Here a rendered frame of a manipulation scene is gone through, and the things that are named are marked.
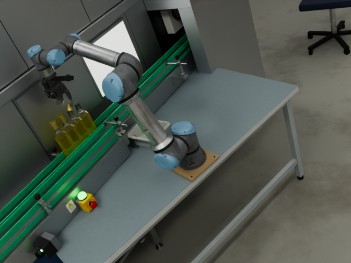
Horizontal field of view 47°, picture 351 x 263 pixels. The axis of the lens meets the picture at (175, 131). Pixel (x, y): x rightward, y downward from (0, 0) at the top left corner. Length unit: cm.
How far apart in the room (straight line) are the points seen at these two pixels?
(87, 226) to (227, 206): 114
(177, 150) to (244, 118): 58
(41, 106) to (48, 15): 49
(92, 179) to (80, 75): 62
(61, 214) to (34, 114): 55
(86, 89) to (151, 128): 74
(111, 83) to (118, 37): 92
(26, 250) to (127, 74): 94
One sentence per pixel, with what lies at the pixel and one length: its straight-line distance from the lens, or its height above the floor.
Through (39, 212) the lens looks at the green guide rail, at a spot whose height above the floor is 92.
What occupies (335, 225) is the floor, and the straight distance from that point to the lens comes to 266.
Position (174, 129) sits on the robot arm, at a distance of 195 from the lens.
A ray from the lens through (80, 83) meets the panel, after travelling 241.
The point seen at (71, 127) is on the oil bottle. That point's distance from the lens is 221.
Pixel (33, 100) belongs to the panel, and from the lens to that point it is 224.
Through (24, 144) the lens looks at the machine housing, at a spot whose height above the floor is 109.
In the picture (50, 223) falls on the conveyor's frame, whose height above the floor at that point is 84.
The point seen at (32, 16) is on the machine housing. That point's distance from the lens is 228.
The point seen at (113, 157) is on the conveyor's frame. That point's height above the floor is 83.
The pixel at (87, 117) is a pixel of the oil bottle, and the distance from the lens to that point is 227.
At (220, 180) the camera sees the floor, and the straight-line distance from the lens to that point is 307.
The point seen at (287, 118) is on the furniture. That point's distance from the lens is 257.
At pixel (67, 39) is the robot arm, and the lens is 206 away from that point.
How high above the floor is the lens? 209
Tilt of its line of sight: 34 degrees down
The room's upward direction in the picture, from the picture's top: 22 degrees counter-clockwise
